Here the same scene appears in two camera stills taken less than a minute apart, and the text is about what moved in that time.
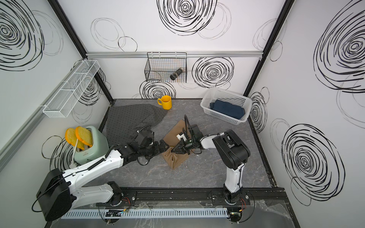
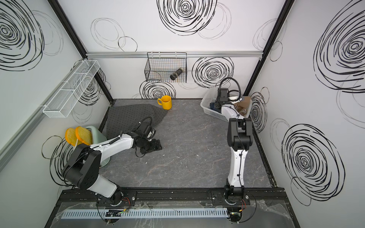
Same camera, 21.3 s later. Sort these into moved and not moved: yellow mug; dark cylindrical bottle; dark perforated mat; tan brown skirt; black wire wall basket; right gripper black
Moved: tan brown skirt; right gripper black
Not moved: black wire wall basket; dark perforated mat; dark cylindrical bottle; yellow mug
